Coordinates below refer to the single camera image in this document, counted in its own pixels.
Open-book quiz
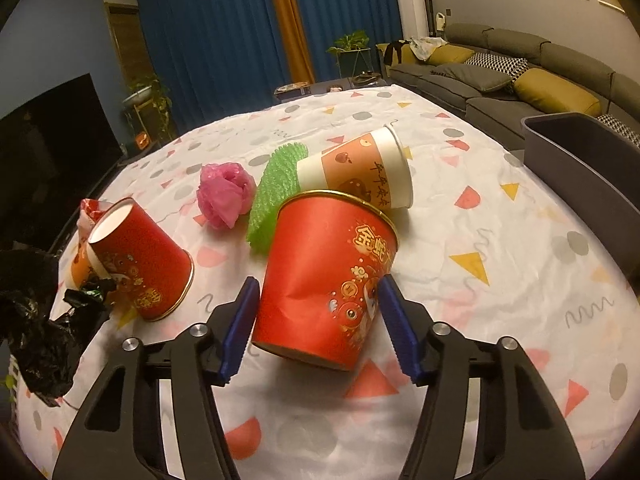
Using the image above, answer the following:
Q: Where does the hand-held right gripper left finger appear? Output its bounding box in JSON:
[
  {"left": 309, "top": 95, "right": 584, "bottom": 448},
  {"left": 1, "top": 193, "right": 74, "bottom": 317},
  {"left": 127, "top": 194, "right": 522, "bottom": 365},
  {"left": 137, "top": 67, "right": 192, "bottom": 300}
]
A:
[{"left": 52, "top": 276, "right": 262, "bottom": 480}]

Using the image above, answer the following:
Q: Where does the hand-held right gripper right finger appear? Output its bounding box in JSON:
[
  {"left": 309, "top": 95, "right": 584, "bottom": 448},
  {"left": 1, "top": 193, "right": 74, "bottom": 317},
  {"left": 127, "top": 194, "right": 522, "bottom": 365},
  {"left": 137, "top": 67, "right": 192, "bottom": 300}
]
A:
[{"left": 377, "top": 275, "right": 586, "bottom": 480}]

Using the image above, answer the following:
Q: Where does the red paper cup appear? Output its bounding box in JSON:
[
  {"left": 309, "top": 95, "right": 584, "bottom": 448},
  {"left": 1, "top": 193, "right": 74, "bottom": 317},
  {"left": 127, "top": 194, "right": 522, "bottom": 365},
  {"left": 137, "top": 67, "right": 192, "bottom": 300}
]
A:
[
  {"left": 87, "top": 197, "right": 195, "bottom": 322},
  {"left": 251, "top": 189, "right": 401, "bottom": 372}
]

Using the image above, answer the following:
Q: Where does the green foam net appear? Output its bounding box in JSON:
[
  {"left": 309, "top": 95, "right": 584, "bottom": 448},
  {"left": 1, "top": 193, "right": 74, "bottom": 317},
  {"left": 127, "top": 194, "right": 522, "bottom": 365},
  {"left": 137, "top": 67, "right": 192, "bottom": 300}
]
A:
[{"left": 247, "top": 142, "right": 311, "bottom": 256}]

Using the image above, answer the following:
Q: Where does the white orange paper cup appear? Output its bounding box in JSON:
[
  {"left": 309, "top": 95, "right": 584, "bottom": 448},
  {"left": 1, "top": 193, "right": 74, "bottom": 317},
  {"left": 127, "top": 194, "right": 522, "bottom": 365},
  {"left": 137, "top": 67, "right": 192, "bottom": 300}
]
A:
[
  {"left": 70, "top": 240, "right": 108, "bottom": 288},
  {"left": 296, "top": 125, "right": 415, "bottom": 209}
]

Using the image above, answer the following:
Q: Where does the grey plastic bin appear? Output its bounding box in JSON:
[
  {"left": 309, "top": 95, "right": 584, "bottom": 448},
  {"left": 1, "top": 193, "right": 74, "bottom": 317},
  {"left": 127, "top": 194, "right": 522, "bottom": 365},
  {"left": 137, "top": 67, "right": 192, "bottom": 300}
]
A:
[{"left": 520, "top": 112, "right": 640, "bottom": 256}]

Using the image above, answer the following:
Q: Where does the printed tablecloth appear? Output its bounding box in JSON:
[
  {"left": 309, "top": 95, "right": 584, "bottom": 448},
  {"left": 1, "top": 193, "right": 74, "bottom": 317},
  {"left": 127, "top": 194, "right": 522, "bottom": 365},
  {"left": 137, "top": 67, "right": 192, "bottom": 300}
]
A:
[{"left": 10, "top": 85, "right": 640, "bottom": 480}]

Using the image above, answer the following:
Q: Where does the pink plastic bag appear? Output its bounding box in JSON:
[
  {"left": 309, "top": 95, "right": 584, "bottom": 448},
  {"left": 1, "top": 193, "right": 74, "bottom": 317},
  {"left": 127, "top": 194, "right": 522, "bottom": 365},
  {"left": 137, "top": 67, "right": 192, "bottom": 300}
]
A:
[{"left": 197, "top": 162, "right": 257, "bottom": 228}]

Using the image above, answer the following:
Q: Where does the small red wrapper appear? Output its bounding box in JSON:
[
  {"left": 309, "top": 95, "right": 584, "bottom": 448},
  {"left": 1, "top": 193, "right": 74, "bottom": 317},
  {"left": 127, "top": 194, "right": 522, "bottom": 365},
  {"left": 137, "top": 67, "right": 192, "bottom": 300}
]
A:
[{"left": 77, "top": 199, "right": 108, "bottom": 246}]

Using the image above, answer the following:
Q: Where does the flat printed box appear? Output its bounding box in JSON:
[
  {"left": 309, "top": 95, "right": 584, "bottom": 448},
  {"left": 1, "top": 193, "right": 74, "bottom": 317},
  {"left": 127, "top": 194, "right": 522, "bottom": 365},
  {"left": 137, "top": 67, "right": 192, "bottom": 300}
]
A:
[{"left": 274, "top": 82, "right": 313, "bottom": 98}]

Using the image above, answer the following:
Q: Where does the black television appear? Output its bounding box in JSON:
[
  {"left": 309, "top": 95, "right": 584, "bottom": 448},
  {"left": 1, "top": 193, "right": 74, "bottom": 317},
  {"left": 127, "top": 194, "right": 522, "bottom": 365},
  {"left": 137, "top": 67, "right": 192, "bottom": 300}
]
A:
[{"left": 0, "top": 74, "right": 123, "bottom": 256}]

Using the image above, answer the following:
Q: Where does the trailing plant on metal stand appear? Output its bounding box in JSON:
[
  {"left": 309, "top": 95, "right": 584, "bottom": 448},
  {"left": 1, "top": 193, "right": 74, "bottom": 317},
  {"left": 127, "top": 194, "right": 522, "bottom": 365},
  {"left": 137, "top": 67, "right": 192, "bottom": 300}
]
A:
[{"left": 122, "top": 74, "right": 173, "bottom": 141}]

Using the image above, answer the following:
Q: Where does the grey cushion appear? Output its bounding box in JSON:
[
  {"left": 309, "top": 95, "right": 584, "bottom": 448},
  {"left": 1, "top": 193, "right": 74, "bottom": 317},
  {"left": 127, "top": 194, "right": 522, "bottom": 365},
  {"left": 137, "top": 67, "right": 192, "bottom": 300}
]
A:
[{"left": 430, "top": 63, "right": 516, "bottom": 93}]

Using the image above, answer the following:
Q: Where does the black garment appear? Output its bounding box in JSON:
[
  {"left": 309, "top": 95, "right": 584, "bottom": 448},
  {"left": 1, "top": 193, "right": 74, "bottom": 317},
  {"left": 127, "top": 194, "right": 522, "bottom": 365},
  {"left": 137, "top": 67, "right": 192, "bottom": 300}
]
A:
[{"left": 382, "top": 40, "right": 413, "bottom": 66}]

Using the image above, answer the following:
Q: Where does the small yellow cushion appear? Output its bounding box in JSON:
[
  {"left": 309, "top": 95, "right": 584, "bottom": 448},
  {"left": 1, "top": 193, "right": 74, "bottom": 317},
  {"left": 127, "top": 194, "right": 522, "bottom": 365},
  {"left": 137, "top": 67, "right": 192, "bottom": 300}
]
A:
[{"left": 425, "top": 44, "right": 476, "bottom": 67}]

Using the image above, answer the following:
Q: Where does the black white patterned cushion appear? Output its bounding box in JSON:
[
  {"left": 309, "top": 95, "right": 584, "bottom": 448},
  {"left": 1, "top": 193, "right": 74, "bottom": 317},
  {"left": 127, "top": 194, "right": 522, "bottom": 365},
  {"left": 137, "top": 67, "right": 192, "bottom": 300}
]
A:
[
  {"left": 597, "top": 114, "right": 640, "bottom": 148},
  {"left": 462, "top": 52, "right": 530, "bottom": 86}
]

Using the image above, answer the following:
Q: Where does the white cloth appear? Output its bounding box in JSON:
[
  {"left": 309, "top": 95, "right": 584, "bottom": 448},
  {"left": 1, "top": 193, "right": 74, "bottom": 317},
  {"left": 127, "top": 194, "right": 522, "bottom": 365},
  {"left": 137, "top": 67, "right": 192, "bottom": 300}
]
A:
[{"left": 410, "top": 36, "right": 448, "bottom": 61}]

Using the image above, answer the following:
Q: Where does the large yellow cushion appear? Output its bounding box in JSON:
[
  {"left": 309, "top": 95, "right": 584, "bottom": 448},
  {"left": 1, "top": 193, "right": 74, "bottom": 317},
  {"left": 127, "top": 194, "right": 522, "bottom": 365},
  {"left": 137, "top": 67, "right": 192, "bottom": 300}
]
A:
[{"left": 512, "top": 67, "right": 602, "bottom": 118}]

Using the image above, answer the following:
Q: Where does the blue curtain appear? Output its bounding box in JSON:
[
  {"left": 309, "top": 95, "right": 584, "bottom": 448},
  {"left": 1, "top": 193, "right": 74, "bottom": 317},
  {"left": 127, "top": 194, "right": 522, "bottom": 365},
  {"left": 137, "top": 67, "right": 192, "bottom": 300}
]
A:
[
  {"left": 136, "top": 0, "right": 281, "bottom": 133},
  {"left": 285, "top": 0, "right": 406, "bottom": 86}
]

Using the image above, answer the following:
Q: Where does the green plant in white pot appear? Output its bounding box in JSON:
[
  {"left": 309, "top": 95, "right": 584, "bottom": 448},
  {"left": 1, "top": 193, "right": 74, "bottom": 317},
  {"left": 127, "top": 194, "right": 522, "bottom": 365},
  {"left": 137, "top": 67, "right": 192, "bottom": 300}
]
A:
[{"left": 326, "top": 31, "right": 373, "bottom": 78}]

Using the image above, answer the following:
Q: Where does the wooden blind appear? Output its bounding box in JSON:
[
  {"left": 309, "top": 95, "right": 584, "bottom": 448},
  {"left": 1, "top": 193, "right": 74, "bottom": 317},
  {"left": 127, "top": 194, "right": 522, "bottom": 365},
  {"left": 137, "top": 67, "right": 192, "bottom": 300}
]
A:
[{"left": 105, "top": 2, "right": 151, "bottom": 91}]

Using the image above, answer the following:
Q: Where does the orange curtain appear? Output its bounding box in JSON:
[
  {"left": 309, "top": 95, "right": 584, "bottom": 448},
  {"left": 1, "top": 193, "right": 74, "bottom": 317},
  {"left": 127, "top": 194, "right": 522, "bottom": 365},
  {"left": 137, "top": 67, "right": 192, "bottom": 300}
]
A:
[{"left": 262, "top": 0, "right": 317, "bottom": 86}]

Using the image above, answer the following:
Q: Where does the grey sofa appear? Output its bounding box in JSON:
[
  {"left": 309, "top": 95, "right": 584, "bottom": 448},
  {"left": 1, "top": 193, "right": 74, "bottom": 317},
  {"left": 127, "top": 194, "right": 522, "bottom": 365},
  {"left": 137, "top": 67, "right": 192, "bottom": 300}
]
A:
[{"left": 387, "top": 22, "right": 640, "bottom": 151}]

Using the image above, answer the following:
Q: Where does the white standing air conditioner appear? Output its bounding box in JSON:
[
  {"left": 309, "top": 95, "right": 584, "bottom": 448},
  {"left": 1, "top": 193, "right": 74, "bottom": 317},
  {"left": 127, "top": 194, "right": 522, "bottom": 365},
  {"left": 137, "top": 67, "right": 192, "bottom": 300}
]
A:
[{"left": 391, "top": 0, "right": 431, "bottom": 41}]

